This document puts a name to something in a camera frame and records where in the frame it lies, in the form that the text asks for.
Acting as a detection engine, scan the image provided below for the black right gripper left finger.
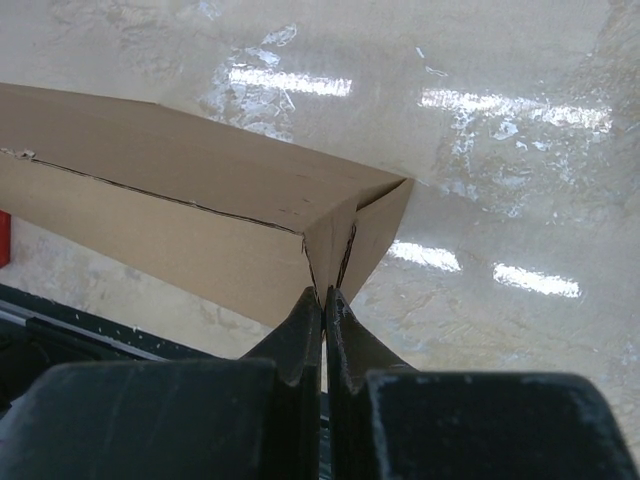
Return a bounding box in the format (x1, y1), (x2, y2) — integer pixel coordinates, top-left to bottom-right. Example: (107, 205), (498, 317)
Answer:
(0, 285), (324, 480)

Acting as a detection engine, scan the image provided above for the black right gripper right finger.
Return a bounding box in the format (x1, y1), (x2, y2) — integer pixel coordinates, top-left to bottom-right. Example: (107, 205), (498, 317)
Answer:
(324, 289), (639, 479)

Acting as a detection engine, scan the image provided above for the brown cardboard box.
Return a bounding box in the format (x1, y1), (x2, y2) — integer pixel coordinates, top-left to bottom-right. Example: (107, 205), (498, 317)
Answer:
(1, 84), (413, 327)

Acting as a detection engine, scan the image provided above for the red rectangular box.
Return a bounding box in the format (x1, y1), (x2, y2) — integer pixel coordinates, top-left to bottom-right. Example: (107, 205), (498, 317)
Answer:
(0, 211), (11, 268)

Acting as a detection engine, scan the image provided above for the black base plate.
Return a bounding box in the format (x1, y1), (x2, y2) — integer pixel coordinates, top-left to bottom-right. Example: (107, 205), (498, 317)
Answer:
(0, 282), (331, 480)

